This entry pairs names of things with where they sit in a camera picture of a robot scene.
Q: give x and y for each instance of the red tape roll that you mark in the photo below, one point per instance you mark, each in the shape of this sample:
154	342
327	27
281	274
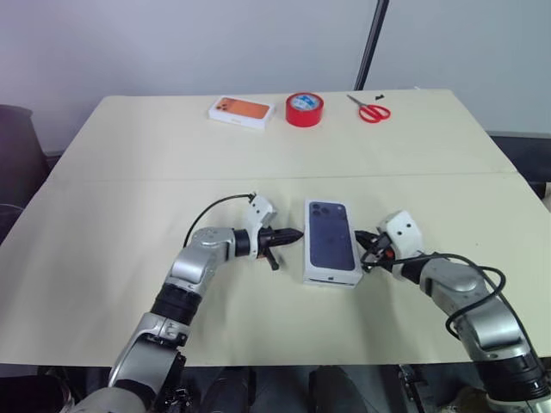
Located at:
301	118

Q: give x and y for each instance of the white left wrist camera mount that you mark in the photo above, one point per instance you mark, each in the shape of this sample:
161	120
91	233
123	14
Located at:
260	211

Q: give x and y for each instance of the black metal pole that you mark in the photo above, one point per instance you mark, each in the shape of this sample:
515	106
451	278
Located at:
370	47

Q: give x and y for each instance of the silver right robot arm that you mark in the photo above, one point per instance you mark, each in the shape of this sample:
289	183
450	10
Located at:
456	284

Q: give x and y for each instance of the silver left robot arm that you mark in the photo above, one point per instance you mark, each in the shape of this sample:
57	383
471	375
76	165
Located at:
193	266

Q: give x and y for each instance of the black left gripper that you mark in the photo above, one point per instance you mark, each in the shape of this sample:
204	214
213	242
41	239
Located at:
269	238

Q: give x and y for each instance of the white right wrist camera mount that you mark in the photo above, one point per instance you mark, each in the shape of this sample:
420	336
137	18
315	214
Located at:
402	234

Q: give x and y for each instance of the white box with orange phone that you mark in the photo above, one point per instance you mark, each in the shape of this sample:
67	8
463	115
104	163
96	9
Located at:
241	112

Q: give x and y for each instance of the dark blue phone box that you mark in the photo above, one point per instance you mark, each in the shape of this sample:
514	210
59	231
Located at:
331	241

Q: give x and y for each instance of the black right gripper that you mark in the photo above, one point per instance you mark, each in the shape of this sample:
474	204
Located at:
382	249

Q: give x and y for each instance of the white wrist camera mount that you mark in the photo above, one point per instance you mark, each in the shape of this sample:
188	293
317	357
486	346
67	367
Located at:
402	234
260	211

